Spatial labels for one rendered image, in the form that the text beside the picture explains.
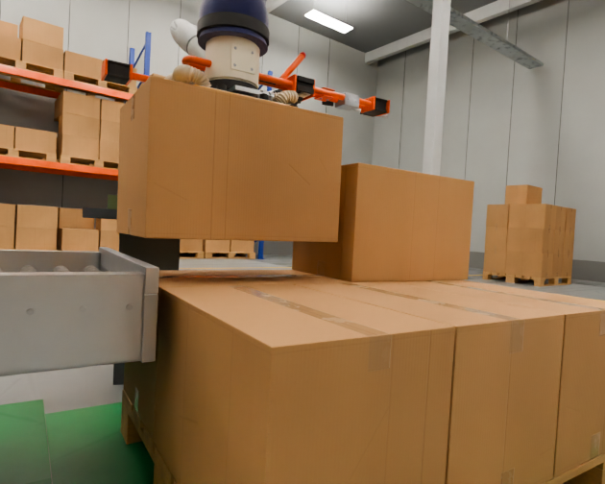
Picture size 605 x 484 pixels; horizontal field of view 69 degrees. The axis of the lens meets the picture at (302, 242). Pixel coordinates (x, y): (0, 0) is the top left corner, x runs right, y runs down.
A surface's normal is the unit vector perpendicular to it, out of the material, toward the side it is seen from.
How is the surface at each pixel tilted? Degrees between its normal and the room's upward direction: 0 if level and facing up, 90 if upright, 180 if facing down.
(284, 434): 90
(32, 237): 90
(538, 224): 90
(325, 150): 90
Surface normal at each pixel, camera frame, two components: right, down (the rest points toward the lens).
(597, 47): -0.79, -0.03
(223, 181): 0.54, 0.05
